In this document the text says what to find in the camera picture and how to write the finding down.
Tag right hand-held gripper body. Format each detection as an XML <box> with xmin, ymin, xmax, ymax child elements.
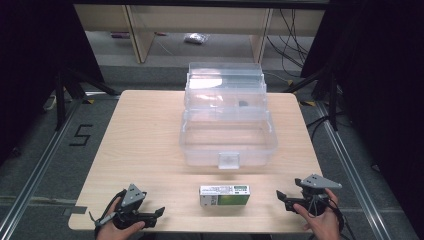
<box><xmin>284</xmin><ymin>173</ymin><xmax>343</xmax><ymax>216</ymax></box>

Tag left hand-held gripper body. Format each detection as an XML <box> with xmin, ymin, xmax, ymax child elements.
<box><xmin>113</xmin><ymin>183</ymin><xmax>150</xmax><ymax>230</ymax></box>

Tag person's left hand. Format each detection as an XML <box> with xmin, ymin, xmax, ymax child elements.
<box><xmin>96</xmin><ymin>200</ymin><xmax>147</xmax><ymax>240</ymax></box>

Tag person's right hand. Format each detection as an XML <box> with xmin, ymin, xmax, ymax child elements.
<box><xmin>292</xmin><ymin>187</ymin><xmax>342</xmax><ymax>240</ymax></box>

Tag green and white small box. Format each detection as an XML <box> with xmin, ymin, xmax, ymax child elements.
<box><xmin>198</xmin><ymin>184</ymin><xmax>251</xmax><ymax>207</ymax></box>

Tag grey floor tape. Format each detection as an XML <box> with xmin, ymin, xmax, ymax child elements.
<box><xmin>62</xmin><ymin>206</ymin><xmax>88</xmax><ymax>217</ymax></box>

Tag clear plastic storage box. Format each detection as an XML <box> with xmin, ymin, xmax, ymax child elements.
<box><xmin>178</xmin><ymin>61</ymin><xmax>279</xmax><ymax>171</ymax></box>

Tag black metal stand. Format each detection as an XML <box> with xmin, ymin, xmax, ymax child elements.
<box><xmin>54</xmin><ymin>65</ymin><xmax>118</xmax><ymax>132</ymax></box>
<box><xmin>282</xmin><ymin>65</ymin><xmax>340</xmax><ymax>132</ymax></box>

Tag dark curtain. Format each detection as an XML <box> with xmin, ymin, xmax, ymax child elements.
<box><xmin>0</xmin><ymin>0</ymin><xmax>105</xmax><ymax>166</ymax></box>
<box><xmin>299</xmin><ymin>0</ymin><xmax>424</xmax><ymax>240</ymax></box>

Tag clear plastic bag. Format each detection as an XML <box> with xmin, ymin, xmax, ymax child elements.
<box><xmin>183</xmin><ymin>32</ymin><xmax>210</xmax><ymax>45</ymax></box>

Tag beige wooden shelf unit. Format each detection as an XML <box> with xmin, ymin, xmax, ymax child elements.
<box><xmin>73</xmin><ymin>3</ymin><xmax>326</xmax><ymax>65</ymax></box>

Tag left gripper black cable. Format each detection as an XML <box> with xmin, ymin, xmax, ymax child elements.
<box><xmin>88</xmin><ymin>189</ymin><xmax>128</xmax><ymax>232</ymax></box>

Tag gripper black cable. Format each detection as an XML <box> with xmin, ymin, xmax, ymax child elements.
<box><xmin>88</xmin><ymin>189</ymin><xmax>128</xmax><ymax>232</ymax></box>
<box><xmin>328</xmin><ymin>196</ymin><xmax>356</xmax><ymax>240</ymax></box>

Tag metal floor rail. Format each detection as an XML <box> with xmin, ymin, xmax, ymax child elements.
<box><xmin>0</xmin><ymin>99</ymin><xmax>84</xmax><ymax>240</ymax></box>
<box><xmin>315</xmin><ymin>101</ymin><xmax>392</xmax><ymax>240</ymax></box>

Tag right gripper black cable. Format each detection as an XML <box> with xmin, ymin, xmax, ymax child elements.
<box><xmin>328</xmin><ymin>196</ymin><xmax>356</xmax><ymax>240</ymax></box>

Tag white cable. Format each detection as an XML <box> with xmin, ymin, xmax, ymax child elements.
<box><xmin>42</xmin><ymin>94</ymin><xmax>58</xmax><ymax>112</ymax></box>

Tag black background cables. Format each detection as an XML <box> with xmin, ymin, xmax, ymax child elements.
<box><xmin>265</xmin><ymin>8</ymin><xmax>310</xmax><ymax>69</ymax></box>

